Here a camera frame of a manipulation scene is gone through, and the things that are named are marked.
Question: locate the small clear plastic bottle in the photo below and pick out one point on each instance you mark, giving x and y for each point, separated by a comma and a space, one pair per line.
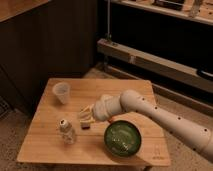
67, 132

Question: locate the wooden low table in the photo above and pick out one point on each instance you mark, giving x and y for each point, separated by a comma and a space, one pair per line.
44, 144

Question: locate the clear plastic cup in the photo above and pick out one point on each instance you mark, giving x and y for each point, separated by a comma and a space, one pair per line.
62, 92

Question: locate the upper wooden shelf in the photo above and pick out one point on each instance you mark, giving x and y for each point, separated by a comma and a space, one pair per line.
194, 10

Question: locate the long wooden bench beam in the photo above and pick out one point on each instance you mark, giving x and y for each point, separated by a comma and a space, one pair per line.
158, 65

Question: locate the dark brown rectangular bar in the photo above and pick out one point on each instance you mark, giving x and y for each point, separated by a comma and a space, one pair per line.
85, 126

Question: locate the green glass bowl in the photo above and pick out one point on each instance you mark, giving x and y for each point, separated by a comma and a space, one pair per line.
122, 138

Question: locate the orange red chili pepper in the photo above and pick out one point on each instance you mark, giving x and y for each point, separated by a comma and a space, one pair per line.
110, 120

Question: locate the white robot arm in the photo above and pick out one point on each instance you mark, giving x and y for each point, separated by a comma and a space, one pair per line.
195, 136

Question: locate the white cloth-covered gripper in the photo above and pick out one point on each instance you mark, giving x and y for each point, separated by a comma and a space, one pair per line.
103, 109

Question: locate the metal vertical pole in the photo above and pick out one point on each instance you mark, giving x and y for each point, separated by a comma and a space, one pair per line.
108, 20

